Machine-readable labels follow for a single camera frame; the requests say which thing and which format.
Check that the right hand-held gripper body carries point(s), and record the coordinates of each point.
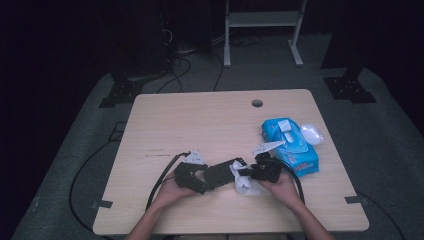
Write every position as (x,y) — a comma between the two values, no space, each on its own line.
(268,170)

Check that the blue toy car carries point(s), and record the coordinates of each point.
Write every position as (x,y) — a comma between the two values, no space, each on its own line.
(220,173)

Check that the black tape strip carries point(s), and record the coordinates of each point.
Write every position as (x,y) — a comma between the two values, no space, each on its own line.
(353,199)
(102,204)

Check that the person's right hand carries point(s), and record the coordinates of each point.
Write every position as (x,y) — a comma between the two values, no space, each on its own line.
(283,191)

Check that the white wet wipe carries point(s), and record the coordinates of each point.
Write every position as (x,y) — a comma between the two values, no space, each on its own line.
(245,186)

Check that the blue wet wipes pack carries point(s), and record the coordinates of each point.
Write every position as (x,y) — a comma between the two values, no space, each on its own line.
(290,133)

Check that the white metal stand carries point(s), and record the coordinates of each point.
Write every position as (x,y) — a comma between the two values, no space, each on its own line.
(263,19)

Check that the black stand base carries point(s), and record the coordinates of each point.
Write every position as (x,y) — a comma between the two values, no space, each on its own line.
(121,93)
(348,88)

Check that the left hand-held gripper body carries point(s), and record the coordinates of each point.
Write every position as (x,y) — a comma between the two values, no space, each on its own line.
(185,175)

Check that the person's left hand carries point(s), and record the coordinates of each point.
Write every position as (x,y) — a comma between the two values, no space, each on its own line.
(171,195)

